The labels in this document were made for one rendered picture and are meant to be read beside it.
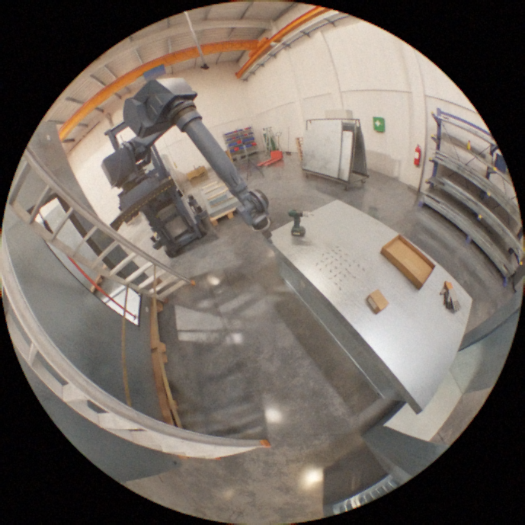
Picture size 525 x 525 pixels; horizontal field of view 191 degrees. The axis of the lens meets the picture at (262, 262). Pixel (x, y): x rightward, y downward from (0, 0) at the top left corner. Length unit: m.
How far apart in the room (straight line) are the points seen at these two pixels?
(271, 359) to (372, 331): 0.93
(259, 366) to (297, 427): 0.68
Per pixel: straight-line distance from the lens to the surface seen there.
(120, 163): 1.96
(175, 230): 3.24
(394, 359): 0.97
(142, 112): 1.26
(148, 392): 1.89
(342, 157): 3.75
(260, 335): 1.59
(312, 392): 1.50
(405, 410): 1.71
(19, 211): 1.39
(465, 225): 4.20
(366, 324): 0.94
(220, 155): 1.02
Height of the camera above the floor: 1.49
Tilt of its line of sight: 46 degrees down
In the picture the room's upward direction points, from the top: 19 degrees counter-clockwise
